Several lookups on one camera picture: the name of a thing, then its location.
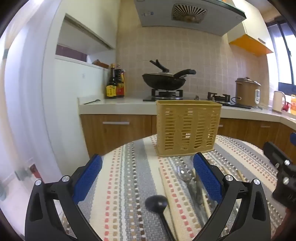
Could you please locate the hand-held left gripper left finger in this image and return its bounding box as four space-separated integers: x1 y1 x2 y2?
25 153 103 241

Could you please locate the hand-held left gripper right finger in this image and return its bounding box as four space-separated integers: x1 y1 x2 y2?
193 152 271 241

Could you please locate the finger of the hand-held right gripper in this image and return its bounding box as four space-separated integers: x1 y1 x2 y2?
264 142 291 168

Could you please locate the yellow plastic utensil basket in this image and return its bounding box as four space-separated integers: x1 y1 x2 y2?
155 100 222 157

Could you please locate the black plastic ladle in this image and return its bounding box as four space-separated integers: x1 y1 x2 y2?
145 195 176 241

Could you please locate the metal spoon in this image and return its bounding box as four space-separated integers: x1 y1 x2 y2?
177 160 204 205

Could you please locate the cream electric kettle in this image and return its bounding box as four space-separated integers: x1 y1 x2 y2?
273 91 287 113

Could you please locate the brown rice cooker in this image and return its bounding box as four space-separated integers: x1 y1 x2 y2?
235 77 261 108

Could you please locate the white kitchen countertop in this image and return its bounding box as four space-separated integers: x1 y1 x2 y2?
77 96 296 131

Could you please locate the tall dark soy sauce bottle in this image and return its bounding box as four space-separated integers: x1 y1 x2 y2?
106 64 117 100

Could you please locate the black gas stove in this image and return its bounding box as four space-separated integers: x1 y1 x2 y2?
143 89 252 109

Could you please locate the red label sauce bottle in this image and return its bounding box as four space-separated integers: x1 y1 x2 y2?
115 64 125 98

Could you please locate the dark framed window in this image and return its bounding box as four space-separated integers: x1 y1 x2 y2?
266 15 296 85

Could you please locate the black wok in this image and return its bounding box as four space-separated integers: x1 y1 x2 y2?
142 72 187 90

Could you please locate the brown box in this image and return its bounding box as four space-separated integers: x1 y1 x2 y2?
92 60 109 69

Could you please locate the grey range hood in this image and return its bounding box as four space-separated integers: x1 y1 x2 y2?
134 0 247 37

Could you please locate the white and orange wall cabinet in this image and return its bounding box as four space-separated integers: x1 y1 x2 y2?
228 0 275 56

